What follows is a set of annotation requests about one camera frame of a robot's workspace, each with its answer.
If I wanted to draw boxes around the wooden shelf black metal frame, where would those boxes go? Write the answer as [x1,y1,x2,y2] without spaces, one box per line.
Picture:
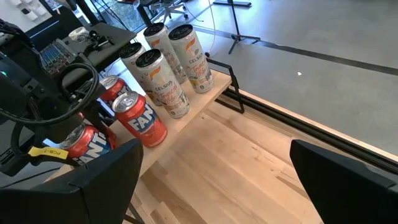
[46,57,246,187]

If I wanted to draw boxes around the black aluminium frame rail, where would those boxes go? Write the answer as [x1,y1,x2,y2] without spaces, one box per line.
[223,88,398,175]

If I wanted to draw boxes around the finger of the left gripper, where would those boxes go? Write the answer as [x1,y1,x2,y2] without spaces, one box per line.
[83,100,110,134]
[29,154,81,168]

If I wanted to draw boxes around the white tape roll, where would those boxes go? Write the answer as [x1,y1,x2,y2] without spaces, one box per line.
[68,26,90,42]

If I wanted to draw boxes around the black clamp tool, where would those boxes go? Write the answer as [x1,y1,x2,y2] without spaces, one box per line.
[83,29,116,57]

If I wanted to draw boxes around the black keyboard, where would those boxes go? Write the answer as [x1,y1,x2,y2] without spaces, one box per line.
[39,38,77,77]

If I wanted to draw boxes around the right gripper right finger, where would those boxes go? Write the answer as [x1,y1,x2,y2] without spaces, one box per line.
[289,139,398,224]

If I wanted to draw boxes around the yellow tape tag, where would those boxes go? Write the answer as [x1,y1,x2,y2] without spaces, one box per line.
[27,146,70,161]

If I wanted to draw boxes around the white office chair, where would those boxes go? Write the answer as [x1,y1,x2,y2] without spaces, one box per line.
[151,0,190,24]

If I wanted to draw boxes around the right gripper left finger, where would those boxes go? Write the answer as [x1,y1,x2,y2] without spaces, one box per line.
[0,138,144,224]

